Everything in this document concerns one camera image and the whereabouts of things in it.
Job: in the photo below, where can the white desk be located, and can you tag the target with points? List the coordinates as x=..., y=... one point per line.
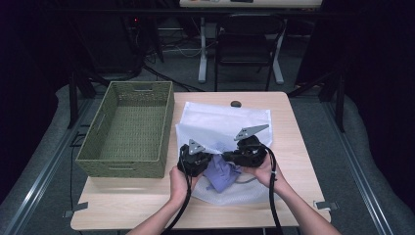
x=249, y=3

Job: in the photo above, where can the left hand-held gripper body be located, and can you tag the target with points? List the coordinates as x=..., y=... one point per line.
x=194, y=161

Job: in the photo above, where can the green woven basket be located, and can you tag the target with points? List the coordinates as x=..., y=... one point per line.
x=137, y=127

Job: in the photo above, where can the person's right hand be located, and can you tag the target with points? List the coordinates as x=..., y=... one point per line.
x=264, y=174

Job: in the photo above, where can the clear plastic zip bag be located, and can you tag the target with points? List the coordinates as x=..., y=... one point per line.
x=225, y=122

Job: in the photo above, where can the aluminium floor rail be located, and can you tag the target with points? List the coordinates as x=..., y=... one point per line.
x=42, y=173
x=357, y=169

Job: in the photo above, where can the black folding chair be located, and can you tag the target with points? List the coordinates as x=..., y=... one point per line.
x=248, y=45

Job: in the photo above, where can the purple cloth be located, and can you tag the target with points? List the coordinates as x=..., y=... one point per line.
x=221, y=173

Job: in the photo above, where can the person's left hand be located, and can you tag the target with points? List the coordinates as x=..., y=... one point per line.
x=179, y=186

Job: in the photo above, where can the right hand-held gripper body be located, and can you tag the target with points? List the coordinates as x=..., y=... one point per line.
x=249, y=151

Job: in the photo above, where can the black metal stand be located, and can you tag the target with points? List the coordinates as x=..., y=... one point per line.
x=340, y=101
x=72, y=98

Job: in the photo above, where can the grey tape strip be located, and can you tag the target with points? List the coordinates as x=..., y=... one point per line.
x=326, y=205
x=76, y=209

